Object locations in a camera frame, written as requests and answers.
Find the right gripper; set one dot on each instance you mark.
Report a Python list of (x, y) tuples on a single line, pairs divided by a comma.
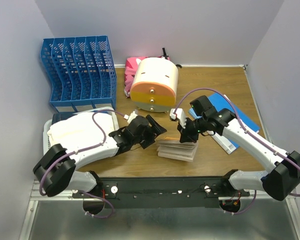
[(185, 135)]

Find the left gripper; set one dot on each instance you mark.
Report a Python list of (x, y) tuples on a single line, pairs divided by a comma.
[(152, 134)]

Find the grey bottom drawer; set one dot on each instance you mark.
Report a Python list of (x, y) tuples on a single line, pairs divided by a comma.
[(156, 108)]

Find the orange paperback book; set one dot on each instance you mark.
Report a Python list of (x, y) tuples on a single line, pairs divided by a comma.
[(172, 148)]

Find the yellow drawer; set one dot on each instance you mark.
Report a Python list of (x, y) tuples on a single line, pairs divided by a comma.
[(162, 100)]

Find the blue document folder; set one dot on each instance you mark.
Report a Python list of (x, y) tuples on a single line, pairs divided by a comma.
[(218, 115)]

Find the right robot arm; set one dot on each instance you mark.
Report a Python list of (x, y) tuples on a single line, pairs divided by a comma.
[(281, 172)]

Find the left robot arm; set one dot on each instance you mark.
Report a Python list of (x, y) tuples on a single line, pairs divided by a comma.
[(60, 164)]

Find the white mini drawer cabinet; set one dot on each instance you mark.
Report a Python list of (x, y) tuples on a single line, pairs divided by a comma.
[(154, 69)]

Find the pink camouflage cloth bag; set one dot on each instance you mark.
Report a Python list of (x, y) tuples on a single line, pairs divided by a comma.
[(131, 67)]

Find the white folded cloth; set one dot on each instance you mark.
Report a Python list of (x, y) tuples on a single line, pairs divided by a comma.
[(80, 131)]

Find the blue plastic file organizer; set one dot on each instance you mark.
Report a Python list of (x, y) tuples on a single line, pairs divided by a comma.
[(81, 71)]

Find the white laundry basket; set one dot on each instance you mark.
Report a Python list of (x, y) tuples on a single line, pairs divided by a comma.
[(47, 125)]

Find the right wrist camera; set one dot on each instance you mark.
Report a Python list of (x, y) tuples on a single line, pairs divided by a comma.
[(178, 114)]

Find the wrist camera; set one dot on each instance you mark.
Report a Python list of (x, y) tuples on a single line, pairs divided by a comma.
[(178, 114), (131, 117)]

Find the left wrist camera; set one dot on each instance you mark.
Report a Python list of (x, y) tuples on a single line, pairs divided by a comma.
[(131, 117)]

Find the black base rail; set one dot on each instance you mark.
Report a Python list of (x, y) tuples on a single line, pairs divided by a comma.
[(166, 192)]

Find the aluminium frame rail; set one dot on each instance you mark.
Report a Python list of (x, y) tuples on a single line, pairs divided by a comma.
[(278, 187)]

